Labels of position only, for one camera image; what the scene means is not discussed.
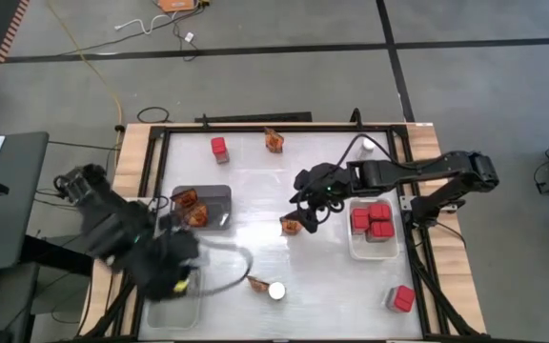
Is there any white floor cable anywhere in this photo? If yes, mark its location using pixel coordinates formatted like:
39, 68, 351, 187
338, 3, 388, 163
114, 12, 171, 35

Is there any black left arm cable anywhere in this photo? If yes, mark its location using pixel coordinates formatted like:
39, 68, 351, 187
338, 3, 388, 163
186, 236, 255, 297

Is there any white plastic bin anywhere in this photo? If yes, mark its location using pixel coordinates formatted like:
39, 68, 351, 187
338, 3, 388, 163
348, 197, 401, 262

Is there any light wooden table board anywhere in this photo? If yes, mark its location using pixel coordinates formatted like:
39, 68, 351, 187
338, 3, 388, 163
78, 122, 488, 337

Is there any orange box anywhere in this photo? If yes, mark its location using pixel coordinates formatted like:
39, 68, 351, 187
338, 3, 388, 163
157, 0, 197, 12

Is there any dark grey plastic bin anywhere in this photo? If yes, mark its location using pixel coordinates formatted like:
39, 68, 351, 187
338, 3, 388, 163
171, 184, 234, 232

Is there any light grey plastic bin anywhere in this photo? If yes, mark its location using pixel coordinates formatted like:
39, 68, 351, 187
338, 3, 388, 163
146, 266, 205, 331

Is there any black cable ring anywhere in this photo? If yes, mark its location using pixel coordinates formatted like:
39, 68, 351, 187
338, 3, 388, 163
136, 106, 172, 125

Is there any grey desk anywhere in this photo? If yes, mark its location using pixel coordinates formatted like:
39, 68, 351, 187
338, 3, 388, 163
0, 131, 51, 273

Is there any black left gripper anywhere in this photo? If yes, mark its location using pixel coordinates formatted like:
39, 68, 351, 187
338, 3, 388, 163
140, 232, 204, 302

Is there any yellow floor cable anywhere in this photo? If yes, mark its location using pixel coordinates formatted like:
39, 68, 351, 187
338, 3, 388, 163
45, 0, 124, 130

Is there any black flat bar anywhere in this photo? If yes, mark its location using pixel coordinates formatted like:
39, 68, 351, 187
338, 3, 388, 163
194, 111, 314, 125

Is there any smoked paprika tin red lid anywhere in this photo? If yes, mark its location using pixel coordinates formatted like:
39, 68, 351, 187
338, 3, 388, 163
210, 136, 231, 166
386, 284, 417, 314
368, 220, 397, 243
350, 208, 371, 234
368, 202, 393, 223

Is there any black aluminium table frame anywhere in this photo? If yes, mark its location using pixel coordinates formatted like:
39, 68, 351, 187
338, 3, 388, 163
81, 108, 488, 343

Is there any taco seasoning mix packet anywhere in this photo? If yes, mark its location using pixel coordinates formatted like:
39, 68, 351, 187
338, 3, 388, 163
183, 203, 210, 229
263, 126, 286, 154
174, 188, 199, 210
279, 216, 304, 237
245, 273, 271, 294

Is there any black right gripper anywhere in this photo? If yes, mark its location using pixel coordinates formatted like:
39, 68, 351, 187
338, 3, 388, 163
289, 164, 355, 234

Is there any bagel seasoning glass jar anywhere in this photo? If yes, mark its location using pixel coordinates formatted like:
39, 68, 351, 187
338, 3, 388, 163
267, 280, 288, 302
356, 136, 376, 161

